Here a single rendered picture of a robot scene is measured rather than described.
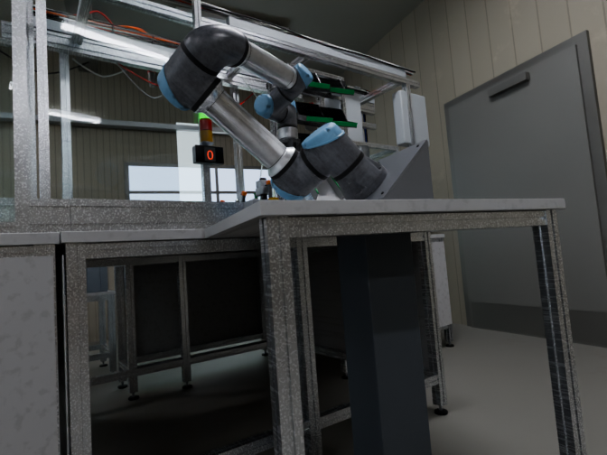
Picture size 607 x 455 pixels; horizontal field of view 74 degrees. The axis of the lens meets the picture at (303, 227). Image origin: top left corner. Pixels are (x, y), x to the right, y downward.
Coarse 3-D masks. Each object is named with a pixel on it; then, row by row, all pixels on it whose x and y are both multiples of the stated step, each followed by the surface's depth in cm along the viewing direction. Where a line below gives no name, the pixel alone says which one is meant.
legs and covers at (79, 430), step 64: (64, 256) 106; (128, 256) 114; (192, 256) 260; (256, 256) 287; (320, 256) 259; (64, 320) 102; (320, 320) 260; (64, 384) 103; (64, 448) 106; (256, 448) 128; (320, 448) 141
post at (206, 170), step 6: (198, 0) 175; (198, 6) 175; (198, 12) 175; (198, 18) 175; (198, 24) 174; (204, 144) 169; (204, 168) 168; (204, 174) 168; (204, 180) 168; (204, 186) 167; (210, 186) 169; (204, 192) 167; (210, 192) 169; (204, 198) 167; (210, 198) 168
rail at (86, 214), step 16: (80, 208) 113; (96, 208) 115; (112, 208) 118; (128, 208) 120; (144, 208) 123; (160, 208) 126; (176, 208) 129; (192, 208) 132; (208, 208) 135; (224, 208) 138; (240, 208) 141; (80, 224) 112; (96, 224) 115; (112, 224) 117; (128, 224) 120; (144, 224) 122; (160, 224) 125; (176, 224) 128; (192, 224) 131; (208, 224) 134
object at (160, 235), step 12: (60, 240) 105; (72, 240) 103; (84, 240) 105; (96, 240) 106; (108, 240) 108; (120, 240) 110; (132, 240) 112; (144, 240) 114; (156, 240) 118; (168, 240) 121; (216, 252) 255; (228, 252) 273
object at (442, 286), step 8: (432, 240) 304; (440, 240) 309; (432, 248) 302; (440, 248) 307; (440, 256) 306; (440, 264) 305; (440, 272) 304; (440, 280) 303; (440, 288) 302; (448, 288) 308; (440, 296) 301; (448, 296) 306; (440, 304) 300; (448, 304) 305; (440, 312) 299; (448, 312) 304; (440, 320) 298; (448, 320) 303; (440, 328) 299; (448, 328) 304; (448, 336) 304; (448, 344) 307; (344, 360) 244; (344, 368) 244; (344, 376) 244
